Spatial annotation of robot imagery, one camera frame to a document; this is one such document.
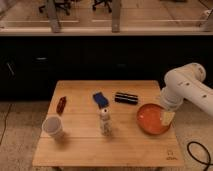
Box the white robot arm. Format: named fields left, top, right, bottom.
left=160, top=63, right=213, bottom=116

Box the white patterned bottle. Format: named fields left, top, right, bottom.
left=100, top=108, right=112, bottom=136

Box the blue sponge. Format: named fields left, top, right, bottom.
left=93, top=92, right=109, bottom=109

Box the black striped cylinder case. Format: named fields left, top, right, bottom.
left=115, top=92, right=138, bottom=105

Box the wooden table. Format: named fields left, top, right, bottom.
left=33, top=80, right=183, bottom=167

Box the dark red chili pepper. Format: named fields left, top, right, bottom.
left=56, top=97, right=66, bottom=114

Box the orange plate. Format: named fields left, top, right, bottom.
left=136, top=103, right=170, bottom=135

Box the white paper cup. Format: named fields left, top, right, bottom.
left=42, top=116, right=64, bottom=139

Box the yellow cheese wedge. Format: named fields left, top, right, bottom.
left=162, top=111, right=175, bottom=126

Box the grey desk leg middle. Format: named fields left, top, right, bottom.
left=112, top=0, right=121, bottom=33

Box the grey desk leg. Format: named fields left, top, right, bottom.
left=46, top=0, right=60, bottom=33
left=112, top=0, right=121, bottom=33

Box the black office chair right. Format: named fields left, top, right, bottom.
left=91, top=0, right=113, bottom=14

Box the black office chair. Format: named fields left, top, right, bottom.
left=38, top=0, right=72, bottom=16
left=91, top=0, right=113, bottom=14

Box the grey desk leg left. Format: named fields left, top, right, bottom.
left=46, top=0, right=60, bottom=33

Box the black office chair left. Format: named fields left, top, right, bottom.
left=38, top=0, right=72, bottom=16

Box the black floor cable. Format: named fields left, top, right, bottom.
left=186, top=140, right=213, bottom=171

